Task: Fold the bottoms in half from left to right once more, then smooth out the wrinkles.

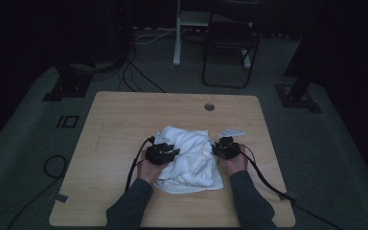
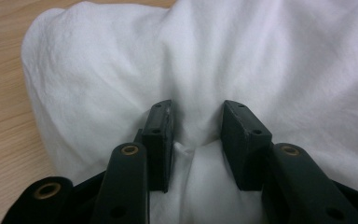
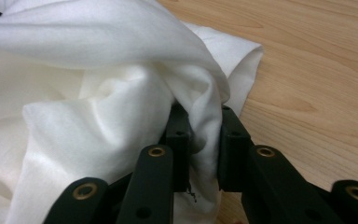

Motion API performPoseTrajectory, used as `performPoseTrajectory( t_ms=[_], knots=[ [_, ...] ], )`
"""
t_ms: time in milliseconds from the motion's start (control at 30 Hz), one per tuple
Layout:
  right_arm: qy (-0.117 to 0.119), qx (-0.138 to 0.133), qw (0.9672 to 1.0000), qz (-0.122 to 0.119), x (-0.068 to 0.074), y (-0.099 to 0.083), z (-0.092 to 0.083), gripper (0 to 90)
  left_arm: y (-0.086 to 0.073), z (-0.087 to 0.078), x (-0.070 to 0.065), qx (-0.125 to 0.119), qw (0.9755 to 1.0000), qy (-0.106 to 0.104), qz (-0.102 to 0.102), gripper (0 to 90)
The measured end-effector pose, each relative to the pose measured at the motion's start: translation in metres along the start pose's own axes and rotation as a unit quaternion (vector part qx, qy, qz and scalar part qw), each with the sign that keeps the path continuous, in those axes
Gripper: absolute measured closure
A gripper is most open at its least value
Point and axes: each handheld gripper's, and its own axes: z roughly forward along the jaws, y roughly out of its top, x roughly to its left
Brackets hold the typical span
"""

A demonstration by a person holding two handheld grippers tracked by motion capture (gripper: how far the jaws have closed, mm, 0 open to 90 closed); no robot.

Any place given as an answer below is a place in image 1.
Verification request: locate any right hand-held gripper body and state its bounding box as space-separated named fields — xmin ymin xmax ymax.
xmin=217 ymin=127 xmax=246 ymax=161

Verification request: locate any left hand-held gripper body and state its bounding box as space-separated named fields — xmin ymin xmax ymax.
xmin=145 ymin=130 xmax=173 ymax=167

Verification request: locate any white garment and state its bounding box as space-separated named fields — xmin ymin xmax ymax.
xmin=152 ymin=125 xmax=225 ymax=195

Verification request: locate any person's right hand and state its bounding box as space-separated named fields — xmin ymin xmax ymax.
xmin=218 ymin=145 xmax=249 ymax=177

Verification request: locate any person's left hand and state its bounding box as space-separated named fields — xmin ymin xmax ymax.
xmin=136 ymin=149 xmax=169 ymax=186

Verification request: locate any grey tape piece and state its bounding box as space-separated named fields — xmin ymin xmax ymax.
xmin=278 ymin=191 xmax=296 ymax=201
xmin=48 ymin=192 xmax=70 ymax=204

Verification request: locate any black stand with base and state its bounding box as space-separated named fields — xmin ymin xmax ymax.
xmin=274 ymin=32 xmax=323 ymax=113

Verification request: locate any black stand base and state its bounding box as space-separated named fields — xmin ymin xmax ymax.
xmin=42 ymin=61 xmax=94 ymax=103

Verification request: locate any black folding chair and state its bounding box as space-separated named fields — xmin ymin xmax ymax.
xmin=201 ymin=12 xmax=261 ymax=89

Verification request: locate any dark tower case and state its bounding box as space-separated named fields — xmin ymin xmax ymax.
xmin=108 ymin=0 xmax=132 ymax=61

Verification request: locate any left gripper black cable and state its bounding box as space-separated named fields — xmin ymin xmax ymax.
xmin=125 ymin=136 xmax=156 ymax=193

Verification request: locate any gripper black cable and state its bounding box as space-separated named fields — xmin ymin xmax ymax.
xmin=125 ymin=136 xmax=156 ymax=193
xmin=223 ymin=140 xmax=344 ymax=230

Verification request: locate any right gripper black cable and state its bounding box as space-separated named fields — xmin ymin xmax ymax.
xmin=223 ymin=140 xmax=344 ymax=230

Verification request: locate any white metal desk frame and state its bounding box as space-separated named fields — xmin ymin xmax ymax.
xmin=172 ymin=0 xmax=253 ymax=70

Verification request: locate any white floor cable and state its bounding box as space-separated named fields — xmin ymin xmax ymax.
xmin=133 ymin=28 xmax=177 ymax=45

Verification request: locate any looped black floor cable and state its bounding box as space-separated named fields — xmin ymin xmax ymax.
xmin=8 ymin=154 xmax=68 ymax=230

